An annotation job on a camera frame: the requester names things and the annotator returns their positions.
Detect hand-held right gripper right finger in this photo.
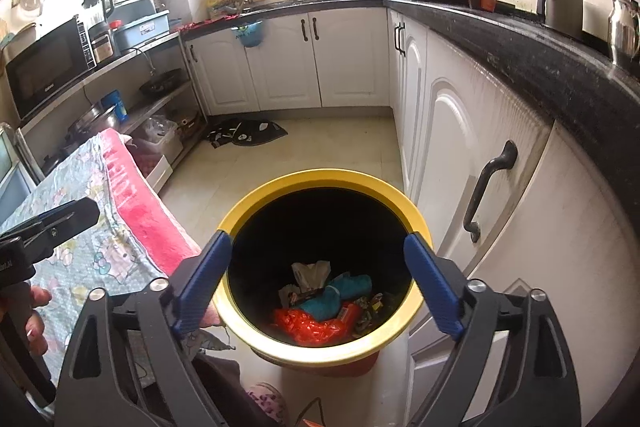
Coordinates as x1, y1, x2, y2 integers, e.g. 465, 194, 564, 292
402, 231, 588, 427

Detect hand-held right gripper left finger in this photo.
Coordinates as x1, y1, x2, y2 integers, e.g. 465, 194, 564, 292
54, 229, 235, 427

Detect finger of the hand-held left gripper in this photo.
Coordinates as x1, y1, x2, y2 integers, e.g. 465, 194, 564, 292
32, 198, 100, 238
0, 219, 53, 265

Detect green snack wrapper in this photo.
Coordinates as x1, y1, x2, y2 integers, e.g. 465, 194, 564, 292
352, 291, 396, 338

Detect blue knitted scrub cloth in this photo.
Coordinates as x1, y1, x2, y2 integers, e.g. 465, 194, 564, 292
300, 273, 373, 322

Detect brown foil snack wrapper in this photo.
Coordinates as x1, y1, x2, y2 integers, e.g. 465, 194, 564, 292
290, 288, 326, 307

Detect white wrapper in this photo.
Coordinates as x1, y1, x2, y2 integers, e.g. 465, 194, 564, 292
291, 259, 332, 295

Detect red plastic bag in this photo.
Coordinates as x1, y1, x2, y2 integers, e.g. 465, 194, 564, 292
272, 304, 356, 348

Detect yellow rimmed trash can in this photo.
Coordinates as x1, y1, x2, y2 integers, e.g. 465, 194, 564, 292
212, 168, 435, 378

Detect person's left hand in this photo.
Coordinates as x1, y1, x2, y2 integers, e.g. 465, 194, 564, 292
26, 286, 53, 358

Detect cartoon printed blanket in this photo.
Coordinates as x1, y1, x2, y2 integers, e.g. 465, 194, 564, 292
0, 134, 158, 388

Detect plastic drawer cabinet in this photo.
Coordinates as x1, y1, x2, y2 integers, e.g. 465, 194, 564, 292
0, 122, 43, 208

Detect steel cooking pot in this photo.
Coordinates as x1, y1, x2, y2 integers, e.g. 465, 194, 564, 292
67, 104, 121, 140

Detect person's dark trouser leg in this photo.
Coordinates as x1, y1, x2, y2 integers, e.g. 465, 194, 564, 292
192, 349, 281, 427

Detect blue round container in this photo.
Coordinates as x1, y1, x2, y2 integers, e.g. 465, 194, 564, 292
101, 90, 128, 122

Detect clear plastic storage box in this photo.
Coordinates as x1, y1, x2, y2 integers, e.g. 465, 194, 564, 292
127, 117, 183, 162

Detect pink patterned slipper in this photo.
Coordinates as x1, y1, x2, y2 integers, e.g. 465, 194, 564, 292
247, 382, 288, 425

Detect black microwave oven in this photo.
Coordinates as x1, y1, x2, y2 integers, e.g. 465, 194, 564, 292
5, 14, 97, 120

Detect black wok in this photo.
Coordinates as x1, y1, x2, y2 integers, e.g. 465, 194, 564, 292
139, 68, 183, 96

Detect black floor mat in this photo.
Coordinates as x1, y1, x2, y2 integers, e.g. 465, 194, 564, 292
207, 117, 289, 149

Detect steel kitchen shelf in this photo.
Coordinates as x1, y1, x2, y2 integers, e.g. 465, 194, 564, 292
15, 32, 208, 168

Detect grey blue storage box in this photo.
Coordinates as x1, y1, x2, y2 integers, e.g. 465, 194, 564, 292
112, 0, 171, 52

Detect black blender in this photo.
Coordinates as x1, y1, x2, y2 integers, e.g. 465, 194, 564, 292
82, 0, 118, 64

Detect red dish cloth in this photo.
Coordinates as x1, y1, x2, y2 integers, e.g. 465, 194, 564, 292
172, 19, 221, 32

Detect white kitchen cabinets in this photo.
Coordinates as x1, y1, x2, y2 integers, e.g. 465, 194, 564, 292
180, 4, 640, 427

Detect blue hanging bin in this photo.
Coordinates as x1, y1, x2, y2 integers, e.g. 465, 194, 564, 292
231, 21, 264, 48

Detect black kitchen countertop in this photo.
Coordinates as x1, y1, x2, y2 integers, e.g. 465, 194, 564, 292
180, 0, 640, 168

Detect grey electric kettle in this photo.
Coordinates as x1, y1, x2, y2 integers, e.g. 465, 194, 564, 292
536, 0, 586, 38

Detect shiny steel jug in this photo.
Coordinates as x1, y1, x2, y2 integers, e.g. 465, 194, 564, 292
607, 0, 640, 68

